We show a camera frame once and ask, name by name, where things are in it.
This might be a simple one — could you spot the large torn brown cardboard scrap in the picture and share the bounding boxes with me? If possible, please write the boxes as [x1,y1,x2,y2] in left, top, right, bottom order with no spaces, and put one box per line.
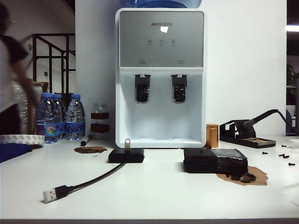
[216,165,269,186]

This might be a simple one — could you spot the wooden frame with plastic wrap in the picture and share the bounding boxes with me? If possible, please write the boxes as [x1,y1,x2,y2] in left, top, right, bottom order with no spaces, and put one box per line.
[13,79,50,135]

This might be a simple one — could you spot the glass jar, red bands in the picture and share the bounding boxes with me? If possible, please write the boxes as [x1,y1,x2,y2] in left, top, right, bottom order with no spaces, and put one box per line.
[90,102,110,140]

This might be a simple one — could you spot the blue water jug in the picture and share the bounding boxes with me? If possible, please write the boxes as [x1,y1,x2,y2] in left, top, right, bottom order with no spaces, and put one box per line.
[120,0,203,9]

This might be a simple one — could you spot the black soldering iron with cord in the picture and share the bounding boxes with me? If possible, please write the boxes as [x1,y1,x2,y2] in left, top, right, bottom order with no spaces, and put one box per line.
[240,108,299,134]

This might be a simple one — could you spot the white AUX water dispenser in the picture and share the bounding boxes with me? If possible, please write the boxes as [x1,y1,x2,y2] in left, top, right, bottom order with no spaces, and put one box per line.
[114,7,207,149]

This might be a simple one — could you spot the black sponge block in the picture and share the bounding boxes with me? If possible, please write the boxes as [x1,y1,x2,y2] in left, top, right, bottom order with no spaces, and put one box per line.
[184,148,248,174]

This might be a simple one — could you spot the black USB hub box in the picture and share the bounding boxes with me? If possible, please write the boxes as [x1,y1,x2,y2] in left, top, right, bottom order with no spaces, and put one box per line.
[108,148,145,164]

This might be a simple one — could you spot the bare-armed person, black shorts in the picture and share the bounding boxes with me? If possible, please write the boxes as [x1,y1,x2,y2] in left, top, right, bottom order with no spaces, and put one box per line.
[0,4,42,136]

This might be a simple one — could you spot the black dispenser tap paddle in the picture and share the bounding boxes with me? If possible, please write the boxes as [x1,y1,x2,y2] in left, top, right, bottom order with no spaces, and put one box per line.
[134,74,151,103]
[170,74,188,103]

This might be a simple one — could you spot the black marker pen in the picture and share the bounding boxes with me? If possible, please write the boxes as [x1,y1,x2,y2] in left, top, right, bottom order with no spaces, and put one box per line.
[80,134,92,147]

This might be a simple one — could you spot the water bottle, rainbow label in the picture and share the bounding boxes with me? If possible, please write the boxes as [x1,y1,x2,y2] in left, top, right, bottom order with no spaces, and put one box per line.
[36,92,59,144]

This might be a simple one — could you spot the blue cloth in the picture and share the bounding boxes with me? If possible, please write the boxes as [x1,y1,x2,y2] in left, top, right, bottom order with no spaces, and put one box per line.
[0,143,33,163]

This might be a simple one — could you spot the black sponge scrap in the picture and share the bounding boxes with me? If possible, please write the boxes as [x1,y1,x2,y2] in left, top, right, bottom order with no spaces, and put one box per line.
[240,173,257,183]

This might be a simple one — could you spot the black soldering iron stand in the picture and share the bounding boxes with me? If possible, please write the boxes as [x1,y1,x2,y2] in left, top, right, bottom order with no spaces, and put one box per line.
[219,119,277,149]

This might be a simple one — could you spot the clear water bottle, blue cap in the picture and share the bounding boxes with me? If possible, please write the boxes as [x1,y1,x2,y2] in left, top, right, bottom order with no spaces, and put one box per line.
[53,93,67,140]

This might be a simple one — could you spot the white double-sided tape roll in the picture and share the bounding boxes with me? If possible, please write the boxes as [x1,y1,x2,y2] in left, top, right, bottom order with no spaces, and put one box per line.
[0,133,45,146]

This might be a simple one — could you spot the water bottle, Ganten label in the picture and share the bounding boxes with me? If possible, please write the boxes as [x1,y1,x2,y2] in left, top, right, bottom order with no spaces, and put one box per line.
[65,93,85,140]

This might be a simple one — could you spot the round brown cardboard scrap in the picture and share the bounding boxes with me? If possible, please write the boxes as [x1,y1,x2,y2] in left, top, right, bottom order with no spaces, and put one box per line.
[74,146,107,154]

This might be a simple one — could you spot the copper-coloured metal cylinder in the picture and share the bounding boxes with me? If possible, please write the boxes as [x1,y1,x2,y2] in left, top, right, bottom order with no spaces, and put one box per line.
[206,124,219,148]

